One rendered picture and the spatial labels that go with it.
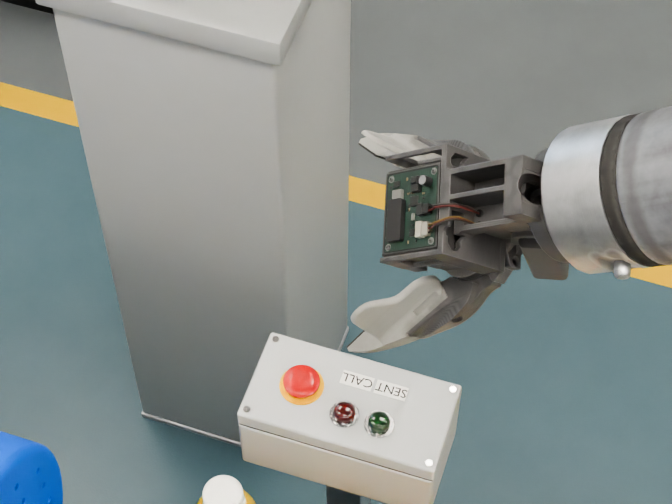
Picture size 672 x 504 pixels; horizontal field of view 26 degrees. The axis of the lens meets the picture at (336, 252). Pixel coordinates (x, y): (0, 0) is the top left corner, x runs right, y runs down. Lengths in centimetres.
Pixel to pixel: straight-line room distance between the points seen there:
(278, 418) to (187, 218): 72
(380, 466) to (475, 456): 123
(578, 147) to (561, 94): 230
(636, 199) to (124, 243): 146
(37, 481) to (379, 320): 50
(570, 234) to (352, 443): 60
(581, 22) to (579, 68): 14
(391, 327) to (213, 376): 149
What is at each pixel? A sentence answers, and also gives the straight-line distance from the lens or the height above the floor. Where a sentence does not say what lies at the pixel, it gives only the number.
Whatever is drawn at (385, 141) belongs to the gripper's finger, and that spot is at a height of 159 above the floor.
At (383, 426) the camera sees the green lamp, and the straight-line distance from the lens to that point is 140.
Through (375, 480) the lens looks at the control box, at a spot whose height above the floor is 105.
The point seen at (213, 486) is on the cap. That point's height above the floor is 108.
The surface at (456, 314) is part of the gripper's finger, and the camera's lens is 95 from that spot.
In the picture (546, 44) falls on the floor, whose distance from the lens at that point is 324.
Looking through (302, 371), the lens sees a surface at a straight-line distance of 143.
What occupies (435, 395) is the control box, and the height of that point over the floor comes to 110.
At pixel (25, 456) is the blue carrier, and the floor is 119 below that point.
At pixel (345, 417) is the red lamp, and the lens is 140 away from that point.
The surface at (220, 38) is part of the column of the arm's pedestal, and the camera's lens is 174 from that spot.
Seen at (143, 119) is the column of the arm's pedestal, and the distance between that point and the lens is 194.
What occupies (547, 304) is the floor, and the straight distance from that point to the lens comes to 282.
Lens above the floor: 234
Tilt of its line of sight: 55 degrees down
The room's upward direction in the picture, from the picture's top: straight up
